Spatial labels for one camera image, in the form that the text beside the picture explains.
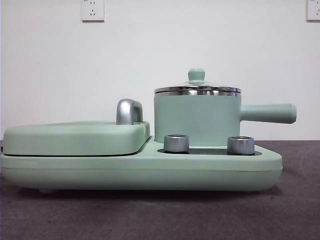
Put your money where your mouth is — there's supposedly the mint green breakfast machine base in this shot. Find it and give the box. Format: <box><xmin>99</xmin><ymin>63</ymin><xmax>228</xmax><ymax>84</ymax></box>
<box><xmin>0</xmin><ymin>136</ymin><xmax>284</xmax><ymax>195</ymax></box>

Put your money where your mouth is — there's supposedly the black control panel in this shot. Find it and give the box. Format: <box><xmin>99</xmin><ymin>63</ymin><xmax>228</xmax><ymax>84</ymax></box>
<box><xmin>156</xmin><ymin>147</ymin><xmax>256</xmax><ymax>156</ymax></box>

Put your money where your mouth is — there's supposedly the mint green griddle cover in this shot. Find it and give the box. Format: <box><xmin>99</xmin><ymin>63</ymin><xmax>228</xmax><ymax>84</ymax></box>
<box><xmin>1</xmin><ymin>120</ymin><xmax>151</xmax><ymax>157</ymax></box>

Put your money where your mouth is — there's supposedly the white wall socket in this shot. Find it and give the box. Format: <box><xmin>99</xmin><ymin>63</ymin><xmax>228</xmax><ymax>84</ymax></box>
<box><xmin>306</xmin><ymin>0</ymin><xmax>320</xmax><ymax>22</ymax></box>
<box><xmin>81</xmin><ymin>0</ymin><xmax>106</xmax><ymax>23</ymax></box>

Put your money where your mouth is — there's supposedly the silver griddle cover handle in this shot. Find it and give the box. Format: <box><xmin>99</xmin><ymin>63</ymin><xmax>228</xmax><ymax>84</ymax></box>
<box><xmin>116</xmin><ymin>98</ymin><xmax>144</xmax><ymax>126</ymax></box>

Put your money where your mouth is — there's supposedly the mint green handled pot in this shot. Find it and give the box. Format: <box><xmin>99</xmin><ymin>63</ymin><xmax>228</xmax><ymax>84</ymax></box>
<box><xmin>153</xmin><ymin>91</ymin><xmax>298</xmax><ymax>148</ymax></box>

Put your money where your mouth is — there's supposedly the glass lid with green knob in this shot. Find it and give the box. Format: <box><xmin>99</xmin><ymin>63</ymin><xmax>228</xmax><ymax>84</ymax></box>
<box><xmin>153</xmin><ymin>68</ymin><xmax>243</xmax><ymax>98</ymax></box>

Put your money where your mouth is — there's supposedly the silver control knob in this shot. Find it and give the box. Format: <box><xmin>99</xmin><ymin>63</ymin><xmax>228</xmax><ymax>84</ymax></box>
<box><xmin>163</xmin><ymin>134</ymin><xmax>190</xmax><ymax>154</ymax></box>
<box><xmin>227</xmin><ymin>136</ymin><xmax>256</xmax><ymax>155</ymax></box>

